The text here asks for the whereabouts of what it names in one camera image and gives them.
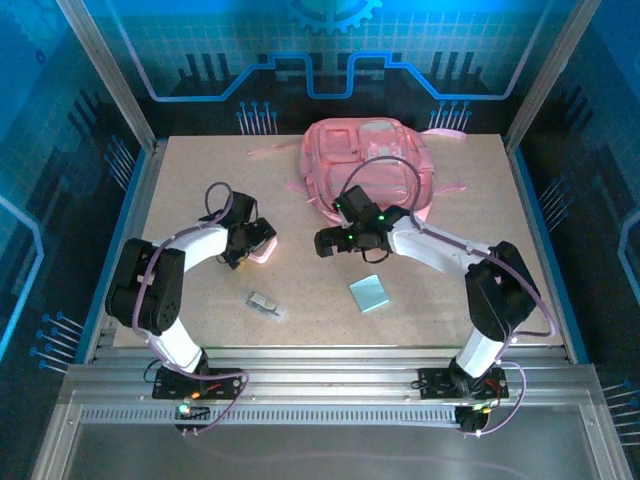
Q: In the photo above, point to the aluminium front rail beam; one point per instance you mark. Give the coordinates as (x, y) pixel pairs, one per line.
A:
(325, 375)

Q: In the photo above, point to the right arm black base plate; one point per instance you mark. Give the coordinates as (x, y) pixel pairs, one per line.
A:
(435, 382)

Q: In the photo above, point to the light blue sticky note pad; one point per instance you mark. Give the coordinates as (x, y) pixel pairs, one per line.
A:
(369, 294)

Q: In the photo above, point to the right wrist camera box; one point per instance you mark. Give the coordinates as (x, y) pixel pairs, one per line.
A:
(345, 219)

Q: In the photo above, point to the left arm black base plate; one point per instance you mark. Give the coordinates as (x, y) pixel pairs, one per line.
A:
(165, 387)

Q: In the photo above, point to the pink pencil case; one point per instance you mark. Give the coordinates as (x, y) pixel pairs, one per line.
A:
(267, 255)

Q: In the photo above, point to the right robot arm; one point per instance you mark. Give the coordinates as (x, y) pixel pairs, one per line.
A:
(500, 295)

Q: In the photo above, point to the pink backpack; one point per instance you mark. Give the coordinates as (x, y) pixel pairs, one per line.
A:
(340, 150)

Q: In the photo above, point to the table side rail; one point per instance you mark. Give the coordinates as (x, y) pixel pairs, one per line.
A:
(140, 200)
(536, 220)

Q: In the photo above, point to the aluminium frame post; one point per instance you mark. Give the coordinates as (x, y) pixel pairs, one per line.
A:
(109, 75)
(550, 75)

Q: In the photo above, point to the clear bag with white item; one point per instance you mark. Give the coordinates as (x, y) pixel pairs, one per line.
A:
(262, 302)

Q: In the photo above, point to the metal lower tray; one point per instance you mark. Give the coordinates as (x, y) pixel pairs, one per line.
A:
(325, 450)

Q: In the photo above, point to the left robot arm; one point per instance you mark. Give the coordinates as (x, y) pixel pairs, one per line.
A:
(145, 285)

